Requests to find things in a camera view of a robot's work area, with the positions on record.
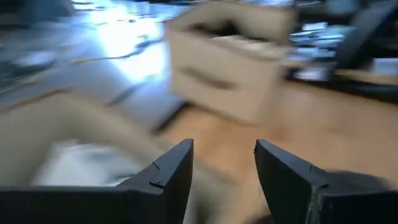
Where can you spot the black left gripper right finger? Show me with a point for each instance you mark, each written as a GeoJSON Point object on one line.
{"type": "Point", "coordinates": [289, 186]}

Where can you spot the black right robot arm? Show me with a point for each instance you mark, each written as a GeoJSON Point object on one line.
{"type": "Point", "coordinates": [370, 34]}

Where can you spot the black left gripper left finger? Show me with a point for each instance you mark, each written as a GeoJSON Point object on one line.
{"type": "Point", "coordinates": [168, 186]}

